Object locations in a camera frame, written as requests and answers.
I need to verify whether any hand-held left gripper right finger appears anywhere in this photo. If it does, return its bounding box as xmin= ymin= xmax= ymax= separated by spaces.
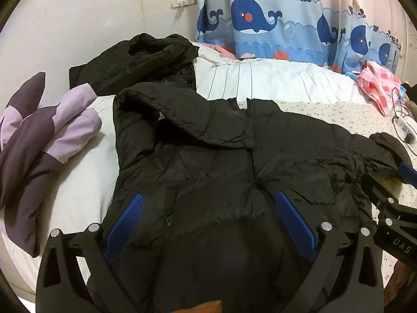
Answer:
xmin=274 ymin=191 xmax=387 ymax=313

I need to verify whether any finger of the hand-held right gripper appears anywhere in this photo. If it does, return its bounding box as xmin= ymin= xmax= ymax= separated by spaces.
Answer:
xmin=395 ymin=161 xmax=417 ymax=187
xmin=360 ymin=173 xmax=417 ymax=227

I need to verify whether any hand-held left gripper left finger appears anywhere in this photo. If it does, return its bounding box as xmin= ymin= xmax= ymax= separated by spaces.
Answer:
xmin=35 ymin=193 xmax=145 ymax=313

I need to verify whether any black hooded puffer jacket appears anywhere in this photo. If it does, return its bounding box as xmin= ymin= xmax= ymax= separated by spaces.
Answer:
xmin=103 ymin=82 xmax=406 ymax=313

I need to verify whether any white electronic device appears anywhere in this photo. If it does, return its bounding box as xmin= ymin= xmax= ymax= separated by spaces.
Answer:
xmin=395 ymin=117 xmax=415 ymax=144

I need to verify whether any pink checked cloth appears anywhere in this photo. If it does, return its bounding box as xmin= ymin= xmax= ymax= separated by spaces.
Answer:
xmin=356 ymin=60 xmax=403 ymax=117

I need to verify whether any purple and lilac jacket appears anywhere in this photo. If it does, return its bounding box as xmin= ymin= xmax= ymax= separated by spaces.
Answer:
xmin=0 ymin=72 xmax=103 ymax=259

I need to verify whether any crumpled black jacket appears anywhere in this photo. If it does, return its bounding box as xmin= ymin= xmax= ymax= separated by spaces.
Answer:
xmin=69 ymin=33 xmax=200 ymax=97

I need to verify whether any whale print curtain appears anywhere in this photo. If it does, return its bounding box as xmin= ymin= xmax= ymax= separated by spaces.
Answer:
xmin=194 ymin=0 xmax=405 ymax=74

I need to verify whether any black cable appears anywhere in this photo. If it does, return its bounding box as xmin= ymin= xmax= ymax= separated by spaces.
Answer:
xmin=390 ymin=86 xmax=408 ymax=122

